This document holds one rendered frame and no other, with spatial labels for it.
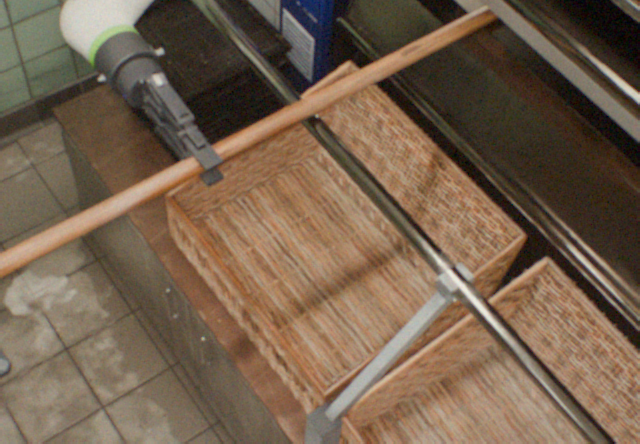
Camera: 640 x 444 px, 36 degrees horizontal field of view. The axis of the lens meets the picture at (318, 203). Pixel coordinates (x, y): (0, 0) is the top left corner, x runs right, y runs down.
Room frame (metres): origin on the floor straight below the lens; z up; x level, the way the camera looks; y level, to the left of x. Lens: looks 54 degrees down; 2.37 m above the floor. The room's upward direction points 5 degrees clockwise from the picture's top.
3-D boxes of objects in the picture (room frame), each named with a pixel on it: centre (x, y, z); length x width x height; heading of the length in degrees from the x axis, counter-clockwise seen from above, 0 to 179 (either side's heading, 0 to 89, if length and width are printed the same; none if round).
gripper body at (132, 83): (1.03, 0.28, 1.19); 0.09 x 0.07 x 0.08; 39
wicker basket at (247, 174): (1.11, -0.04, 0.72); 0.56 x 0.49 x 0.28; 40
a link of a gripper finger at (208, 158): (0.91, 0.18, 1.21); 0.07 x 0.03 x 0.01; 39
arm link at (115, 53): (1.09, 0.32, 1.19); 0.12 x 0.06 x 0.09; 129
